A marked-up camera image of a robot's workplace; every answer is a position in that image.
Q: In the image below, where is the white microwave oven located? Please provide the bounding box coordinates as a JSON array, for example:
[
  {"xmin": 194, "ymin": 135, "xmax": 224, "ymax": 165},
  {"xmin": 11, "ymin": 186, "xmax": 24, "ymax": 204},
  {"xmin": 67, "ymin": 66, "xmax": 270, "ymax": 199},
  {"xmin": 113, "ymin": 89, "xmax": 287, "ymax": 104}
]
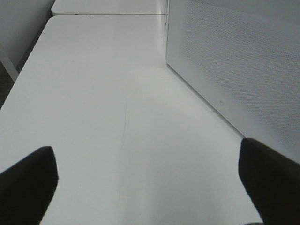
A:
[{"xmin": 162, "ymin": 0, "xmax": 170, "ymax": 43}]

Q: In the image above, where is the white microwave door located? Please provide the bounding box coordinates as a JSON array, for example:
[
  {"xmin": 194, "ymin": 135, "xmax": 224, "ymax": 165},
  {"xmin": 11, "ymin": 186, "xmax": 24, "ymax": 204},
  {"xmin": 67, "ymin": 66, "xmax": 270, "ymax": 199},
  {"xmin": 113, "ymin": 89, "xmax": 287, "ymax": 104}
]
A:
[{"xmin": 166, "ymin": 0, "xmax": 300, "ymax": 162}]

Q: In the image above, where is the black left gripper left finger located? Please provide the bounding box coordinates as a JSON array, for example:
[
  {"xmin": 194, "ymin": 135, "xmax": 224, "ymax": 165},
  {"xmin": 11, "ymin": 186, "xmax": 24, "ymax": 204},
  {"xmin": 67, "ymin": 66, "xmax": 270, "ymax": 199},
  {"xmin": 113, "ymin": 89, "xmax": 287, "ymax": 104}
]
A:
[{"xmin": 0, "ymin": 146, "xmax": 59, "ymax": 225}]

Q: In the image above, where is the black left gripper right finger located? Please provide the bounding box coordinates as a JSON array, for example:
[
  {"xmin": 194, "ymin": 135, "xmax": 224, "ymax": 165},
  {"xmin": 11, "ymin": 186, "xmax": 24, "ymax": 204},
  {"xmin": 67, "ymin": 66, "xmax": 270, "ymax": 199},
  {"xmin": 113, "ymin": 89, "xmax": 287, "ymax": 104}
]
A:
[{"xmin": 238, "ymin": 138, "xmax": 300, "ymax": 225}]

